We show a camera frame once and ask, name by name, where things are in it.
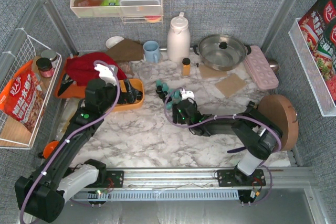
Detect orange plastic storage basket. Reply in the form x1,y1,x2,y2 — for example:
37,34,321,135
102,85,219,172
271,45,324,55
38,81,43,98
113,78,144,112

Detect red cloth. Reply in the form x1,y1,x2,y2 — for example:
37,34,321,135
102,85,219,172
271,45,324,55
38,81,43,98
65,52,118,87

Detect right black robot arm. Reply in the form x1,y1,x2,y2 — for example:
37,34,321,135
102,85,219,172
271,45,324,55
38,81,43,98
171,98,282,178

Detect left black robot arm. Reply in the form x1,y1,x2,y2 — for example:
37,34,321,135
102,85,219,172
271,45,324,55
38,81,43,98
15,79,144,223

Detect teal coffee capsule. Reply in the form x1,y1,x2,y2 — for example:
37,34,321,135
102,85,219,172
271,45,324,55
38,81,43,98
155,80,169,92
168,89,182,103

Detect black coffee capsule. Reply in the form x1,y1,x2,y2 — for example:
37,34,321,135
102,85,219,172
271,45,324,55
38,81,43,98
156,89,168,99

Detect striped pink cloth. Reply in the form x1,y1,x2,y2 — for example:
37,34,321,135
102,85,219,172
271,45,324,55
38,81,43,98
118,62,134,76

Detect small orange juice bottle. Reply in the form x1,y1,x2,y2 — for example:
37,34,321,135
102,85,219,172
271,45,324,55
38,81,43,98
182,58,191,76

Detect brown cork coaster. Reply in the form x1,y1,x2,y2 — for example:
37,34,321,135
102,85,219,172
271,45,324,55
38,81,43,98
198,65,227,79
215,73,246,98

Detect light blue mug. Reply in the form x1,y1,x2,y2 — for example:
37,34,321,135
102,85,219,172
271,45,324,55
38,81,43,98
143,40,161,63

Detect orange plastic tray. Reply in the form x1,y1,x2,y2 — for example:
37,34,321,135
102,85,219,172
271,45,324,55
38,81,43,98
54,57,86,99

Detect white small bowl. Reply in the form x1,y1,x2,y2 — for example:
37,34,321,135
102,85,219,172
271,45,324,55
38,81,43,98
106,36,124,49

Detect black kitchen knife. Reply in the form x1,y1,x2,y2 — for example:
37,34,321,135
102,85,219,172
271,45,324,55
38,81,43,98
57,79,74,97

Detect white thermos jug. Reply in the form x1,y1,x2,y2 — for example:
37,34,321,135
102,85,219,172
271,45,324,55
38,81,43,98
167,12,191,63

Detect stainless steel pot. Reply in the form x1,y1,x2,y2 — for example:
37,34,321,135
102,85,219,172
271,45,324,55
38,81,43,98
193,35,251,71

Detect silver lid jar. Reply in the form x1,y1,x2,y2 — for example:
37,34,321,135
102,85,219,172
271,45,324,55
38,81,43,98
40,49,58,62

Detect dark lid glass jar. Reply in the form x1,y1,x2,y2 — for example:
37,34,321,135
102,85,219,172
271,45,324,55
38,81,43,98
36,58,54,78

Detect pink egg tray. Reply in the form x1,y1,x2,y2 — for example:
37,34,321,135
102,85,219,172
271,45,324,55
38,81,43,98
244,45,279,90

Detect orange plastic cup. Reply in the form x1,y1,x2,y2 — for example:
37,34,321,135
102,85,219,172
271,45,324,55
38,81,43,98
37,141,59,159

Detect clear plastic food containers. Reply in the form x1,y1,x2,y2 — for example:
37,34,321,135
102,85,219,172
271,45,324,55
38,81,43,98
119,0,161,17

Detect round wooden board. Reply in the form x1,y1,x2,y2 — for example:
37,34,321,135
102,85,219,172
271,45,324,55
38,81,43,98
258,94,299,151

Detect red snack bag left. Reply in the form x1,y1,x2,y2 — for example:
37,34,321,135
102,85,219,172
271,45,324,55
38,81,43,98
1,61,44,132

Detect red seasoning bag right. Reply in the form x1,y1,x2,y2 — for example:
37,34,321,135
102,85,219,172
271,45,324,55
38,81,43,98
298,0,336,83

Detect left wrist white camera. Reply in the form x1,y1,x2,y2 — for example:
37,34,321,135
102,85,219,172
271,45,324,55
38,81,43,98
94,63,118,86

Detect purple handled knife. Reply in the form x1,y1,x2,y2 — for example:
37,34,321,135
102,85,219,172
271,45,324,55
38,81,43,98
227,147,246,154

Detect white wire basket right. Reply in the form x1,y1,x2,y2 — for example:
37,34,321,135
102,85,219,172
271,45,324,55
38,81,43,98
288,18,335,117

